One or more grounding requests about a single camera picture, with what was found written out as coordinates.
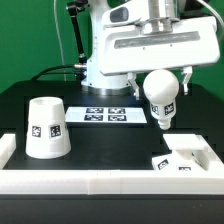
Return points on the white lamp shade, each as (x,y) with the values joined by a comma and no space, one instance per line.
(47,134)

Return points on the white marker sheet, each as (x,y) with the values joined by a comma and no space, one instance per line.
(105,115)

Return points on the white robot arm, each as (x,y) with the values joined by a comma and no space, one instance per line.
(161,15)

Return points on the white lamp bulb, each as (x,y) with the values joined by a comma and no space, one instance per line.
(161,88)

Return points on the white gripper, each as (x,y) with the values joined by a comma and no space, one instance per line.
(193,42)

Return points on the white U-shaped fence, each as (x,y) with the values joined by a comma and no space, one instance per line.
(93,182)

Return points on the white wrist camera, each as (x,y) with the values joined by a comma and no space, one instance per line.
(124,15)

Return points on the white lamp base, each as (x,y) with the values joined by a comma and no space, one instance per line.
(187,153)

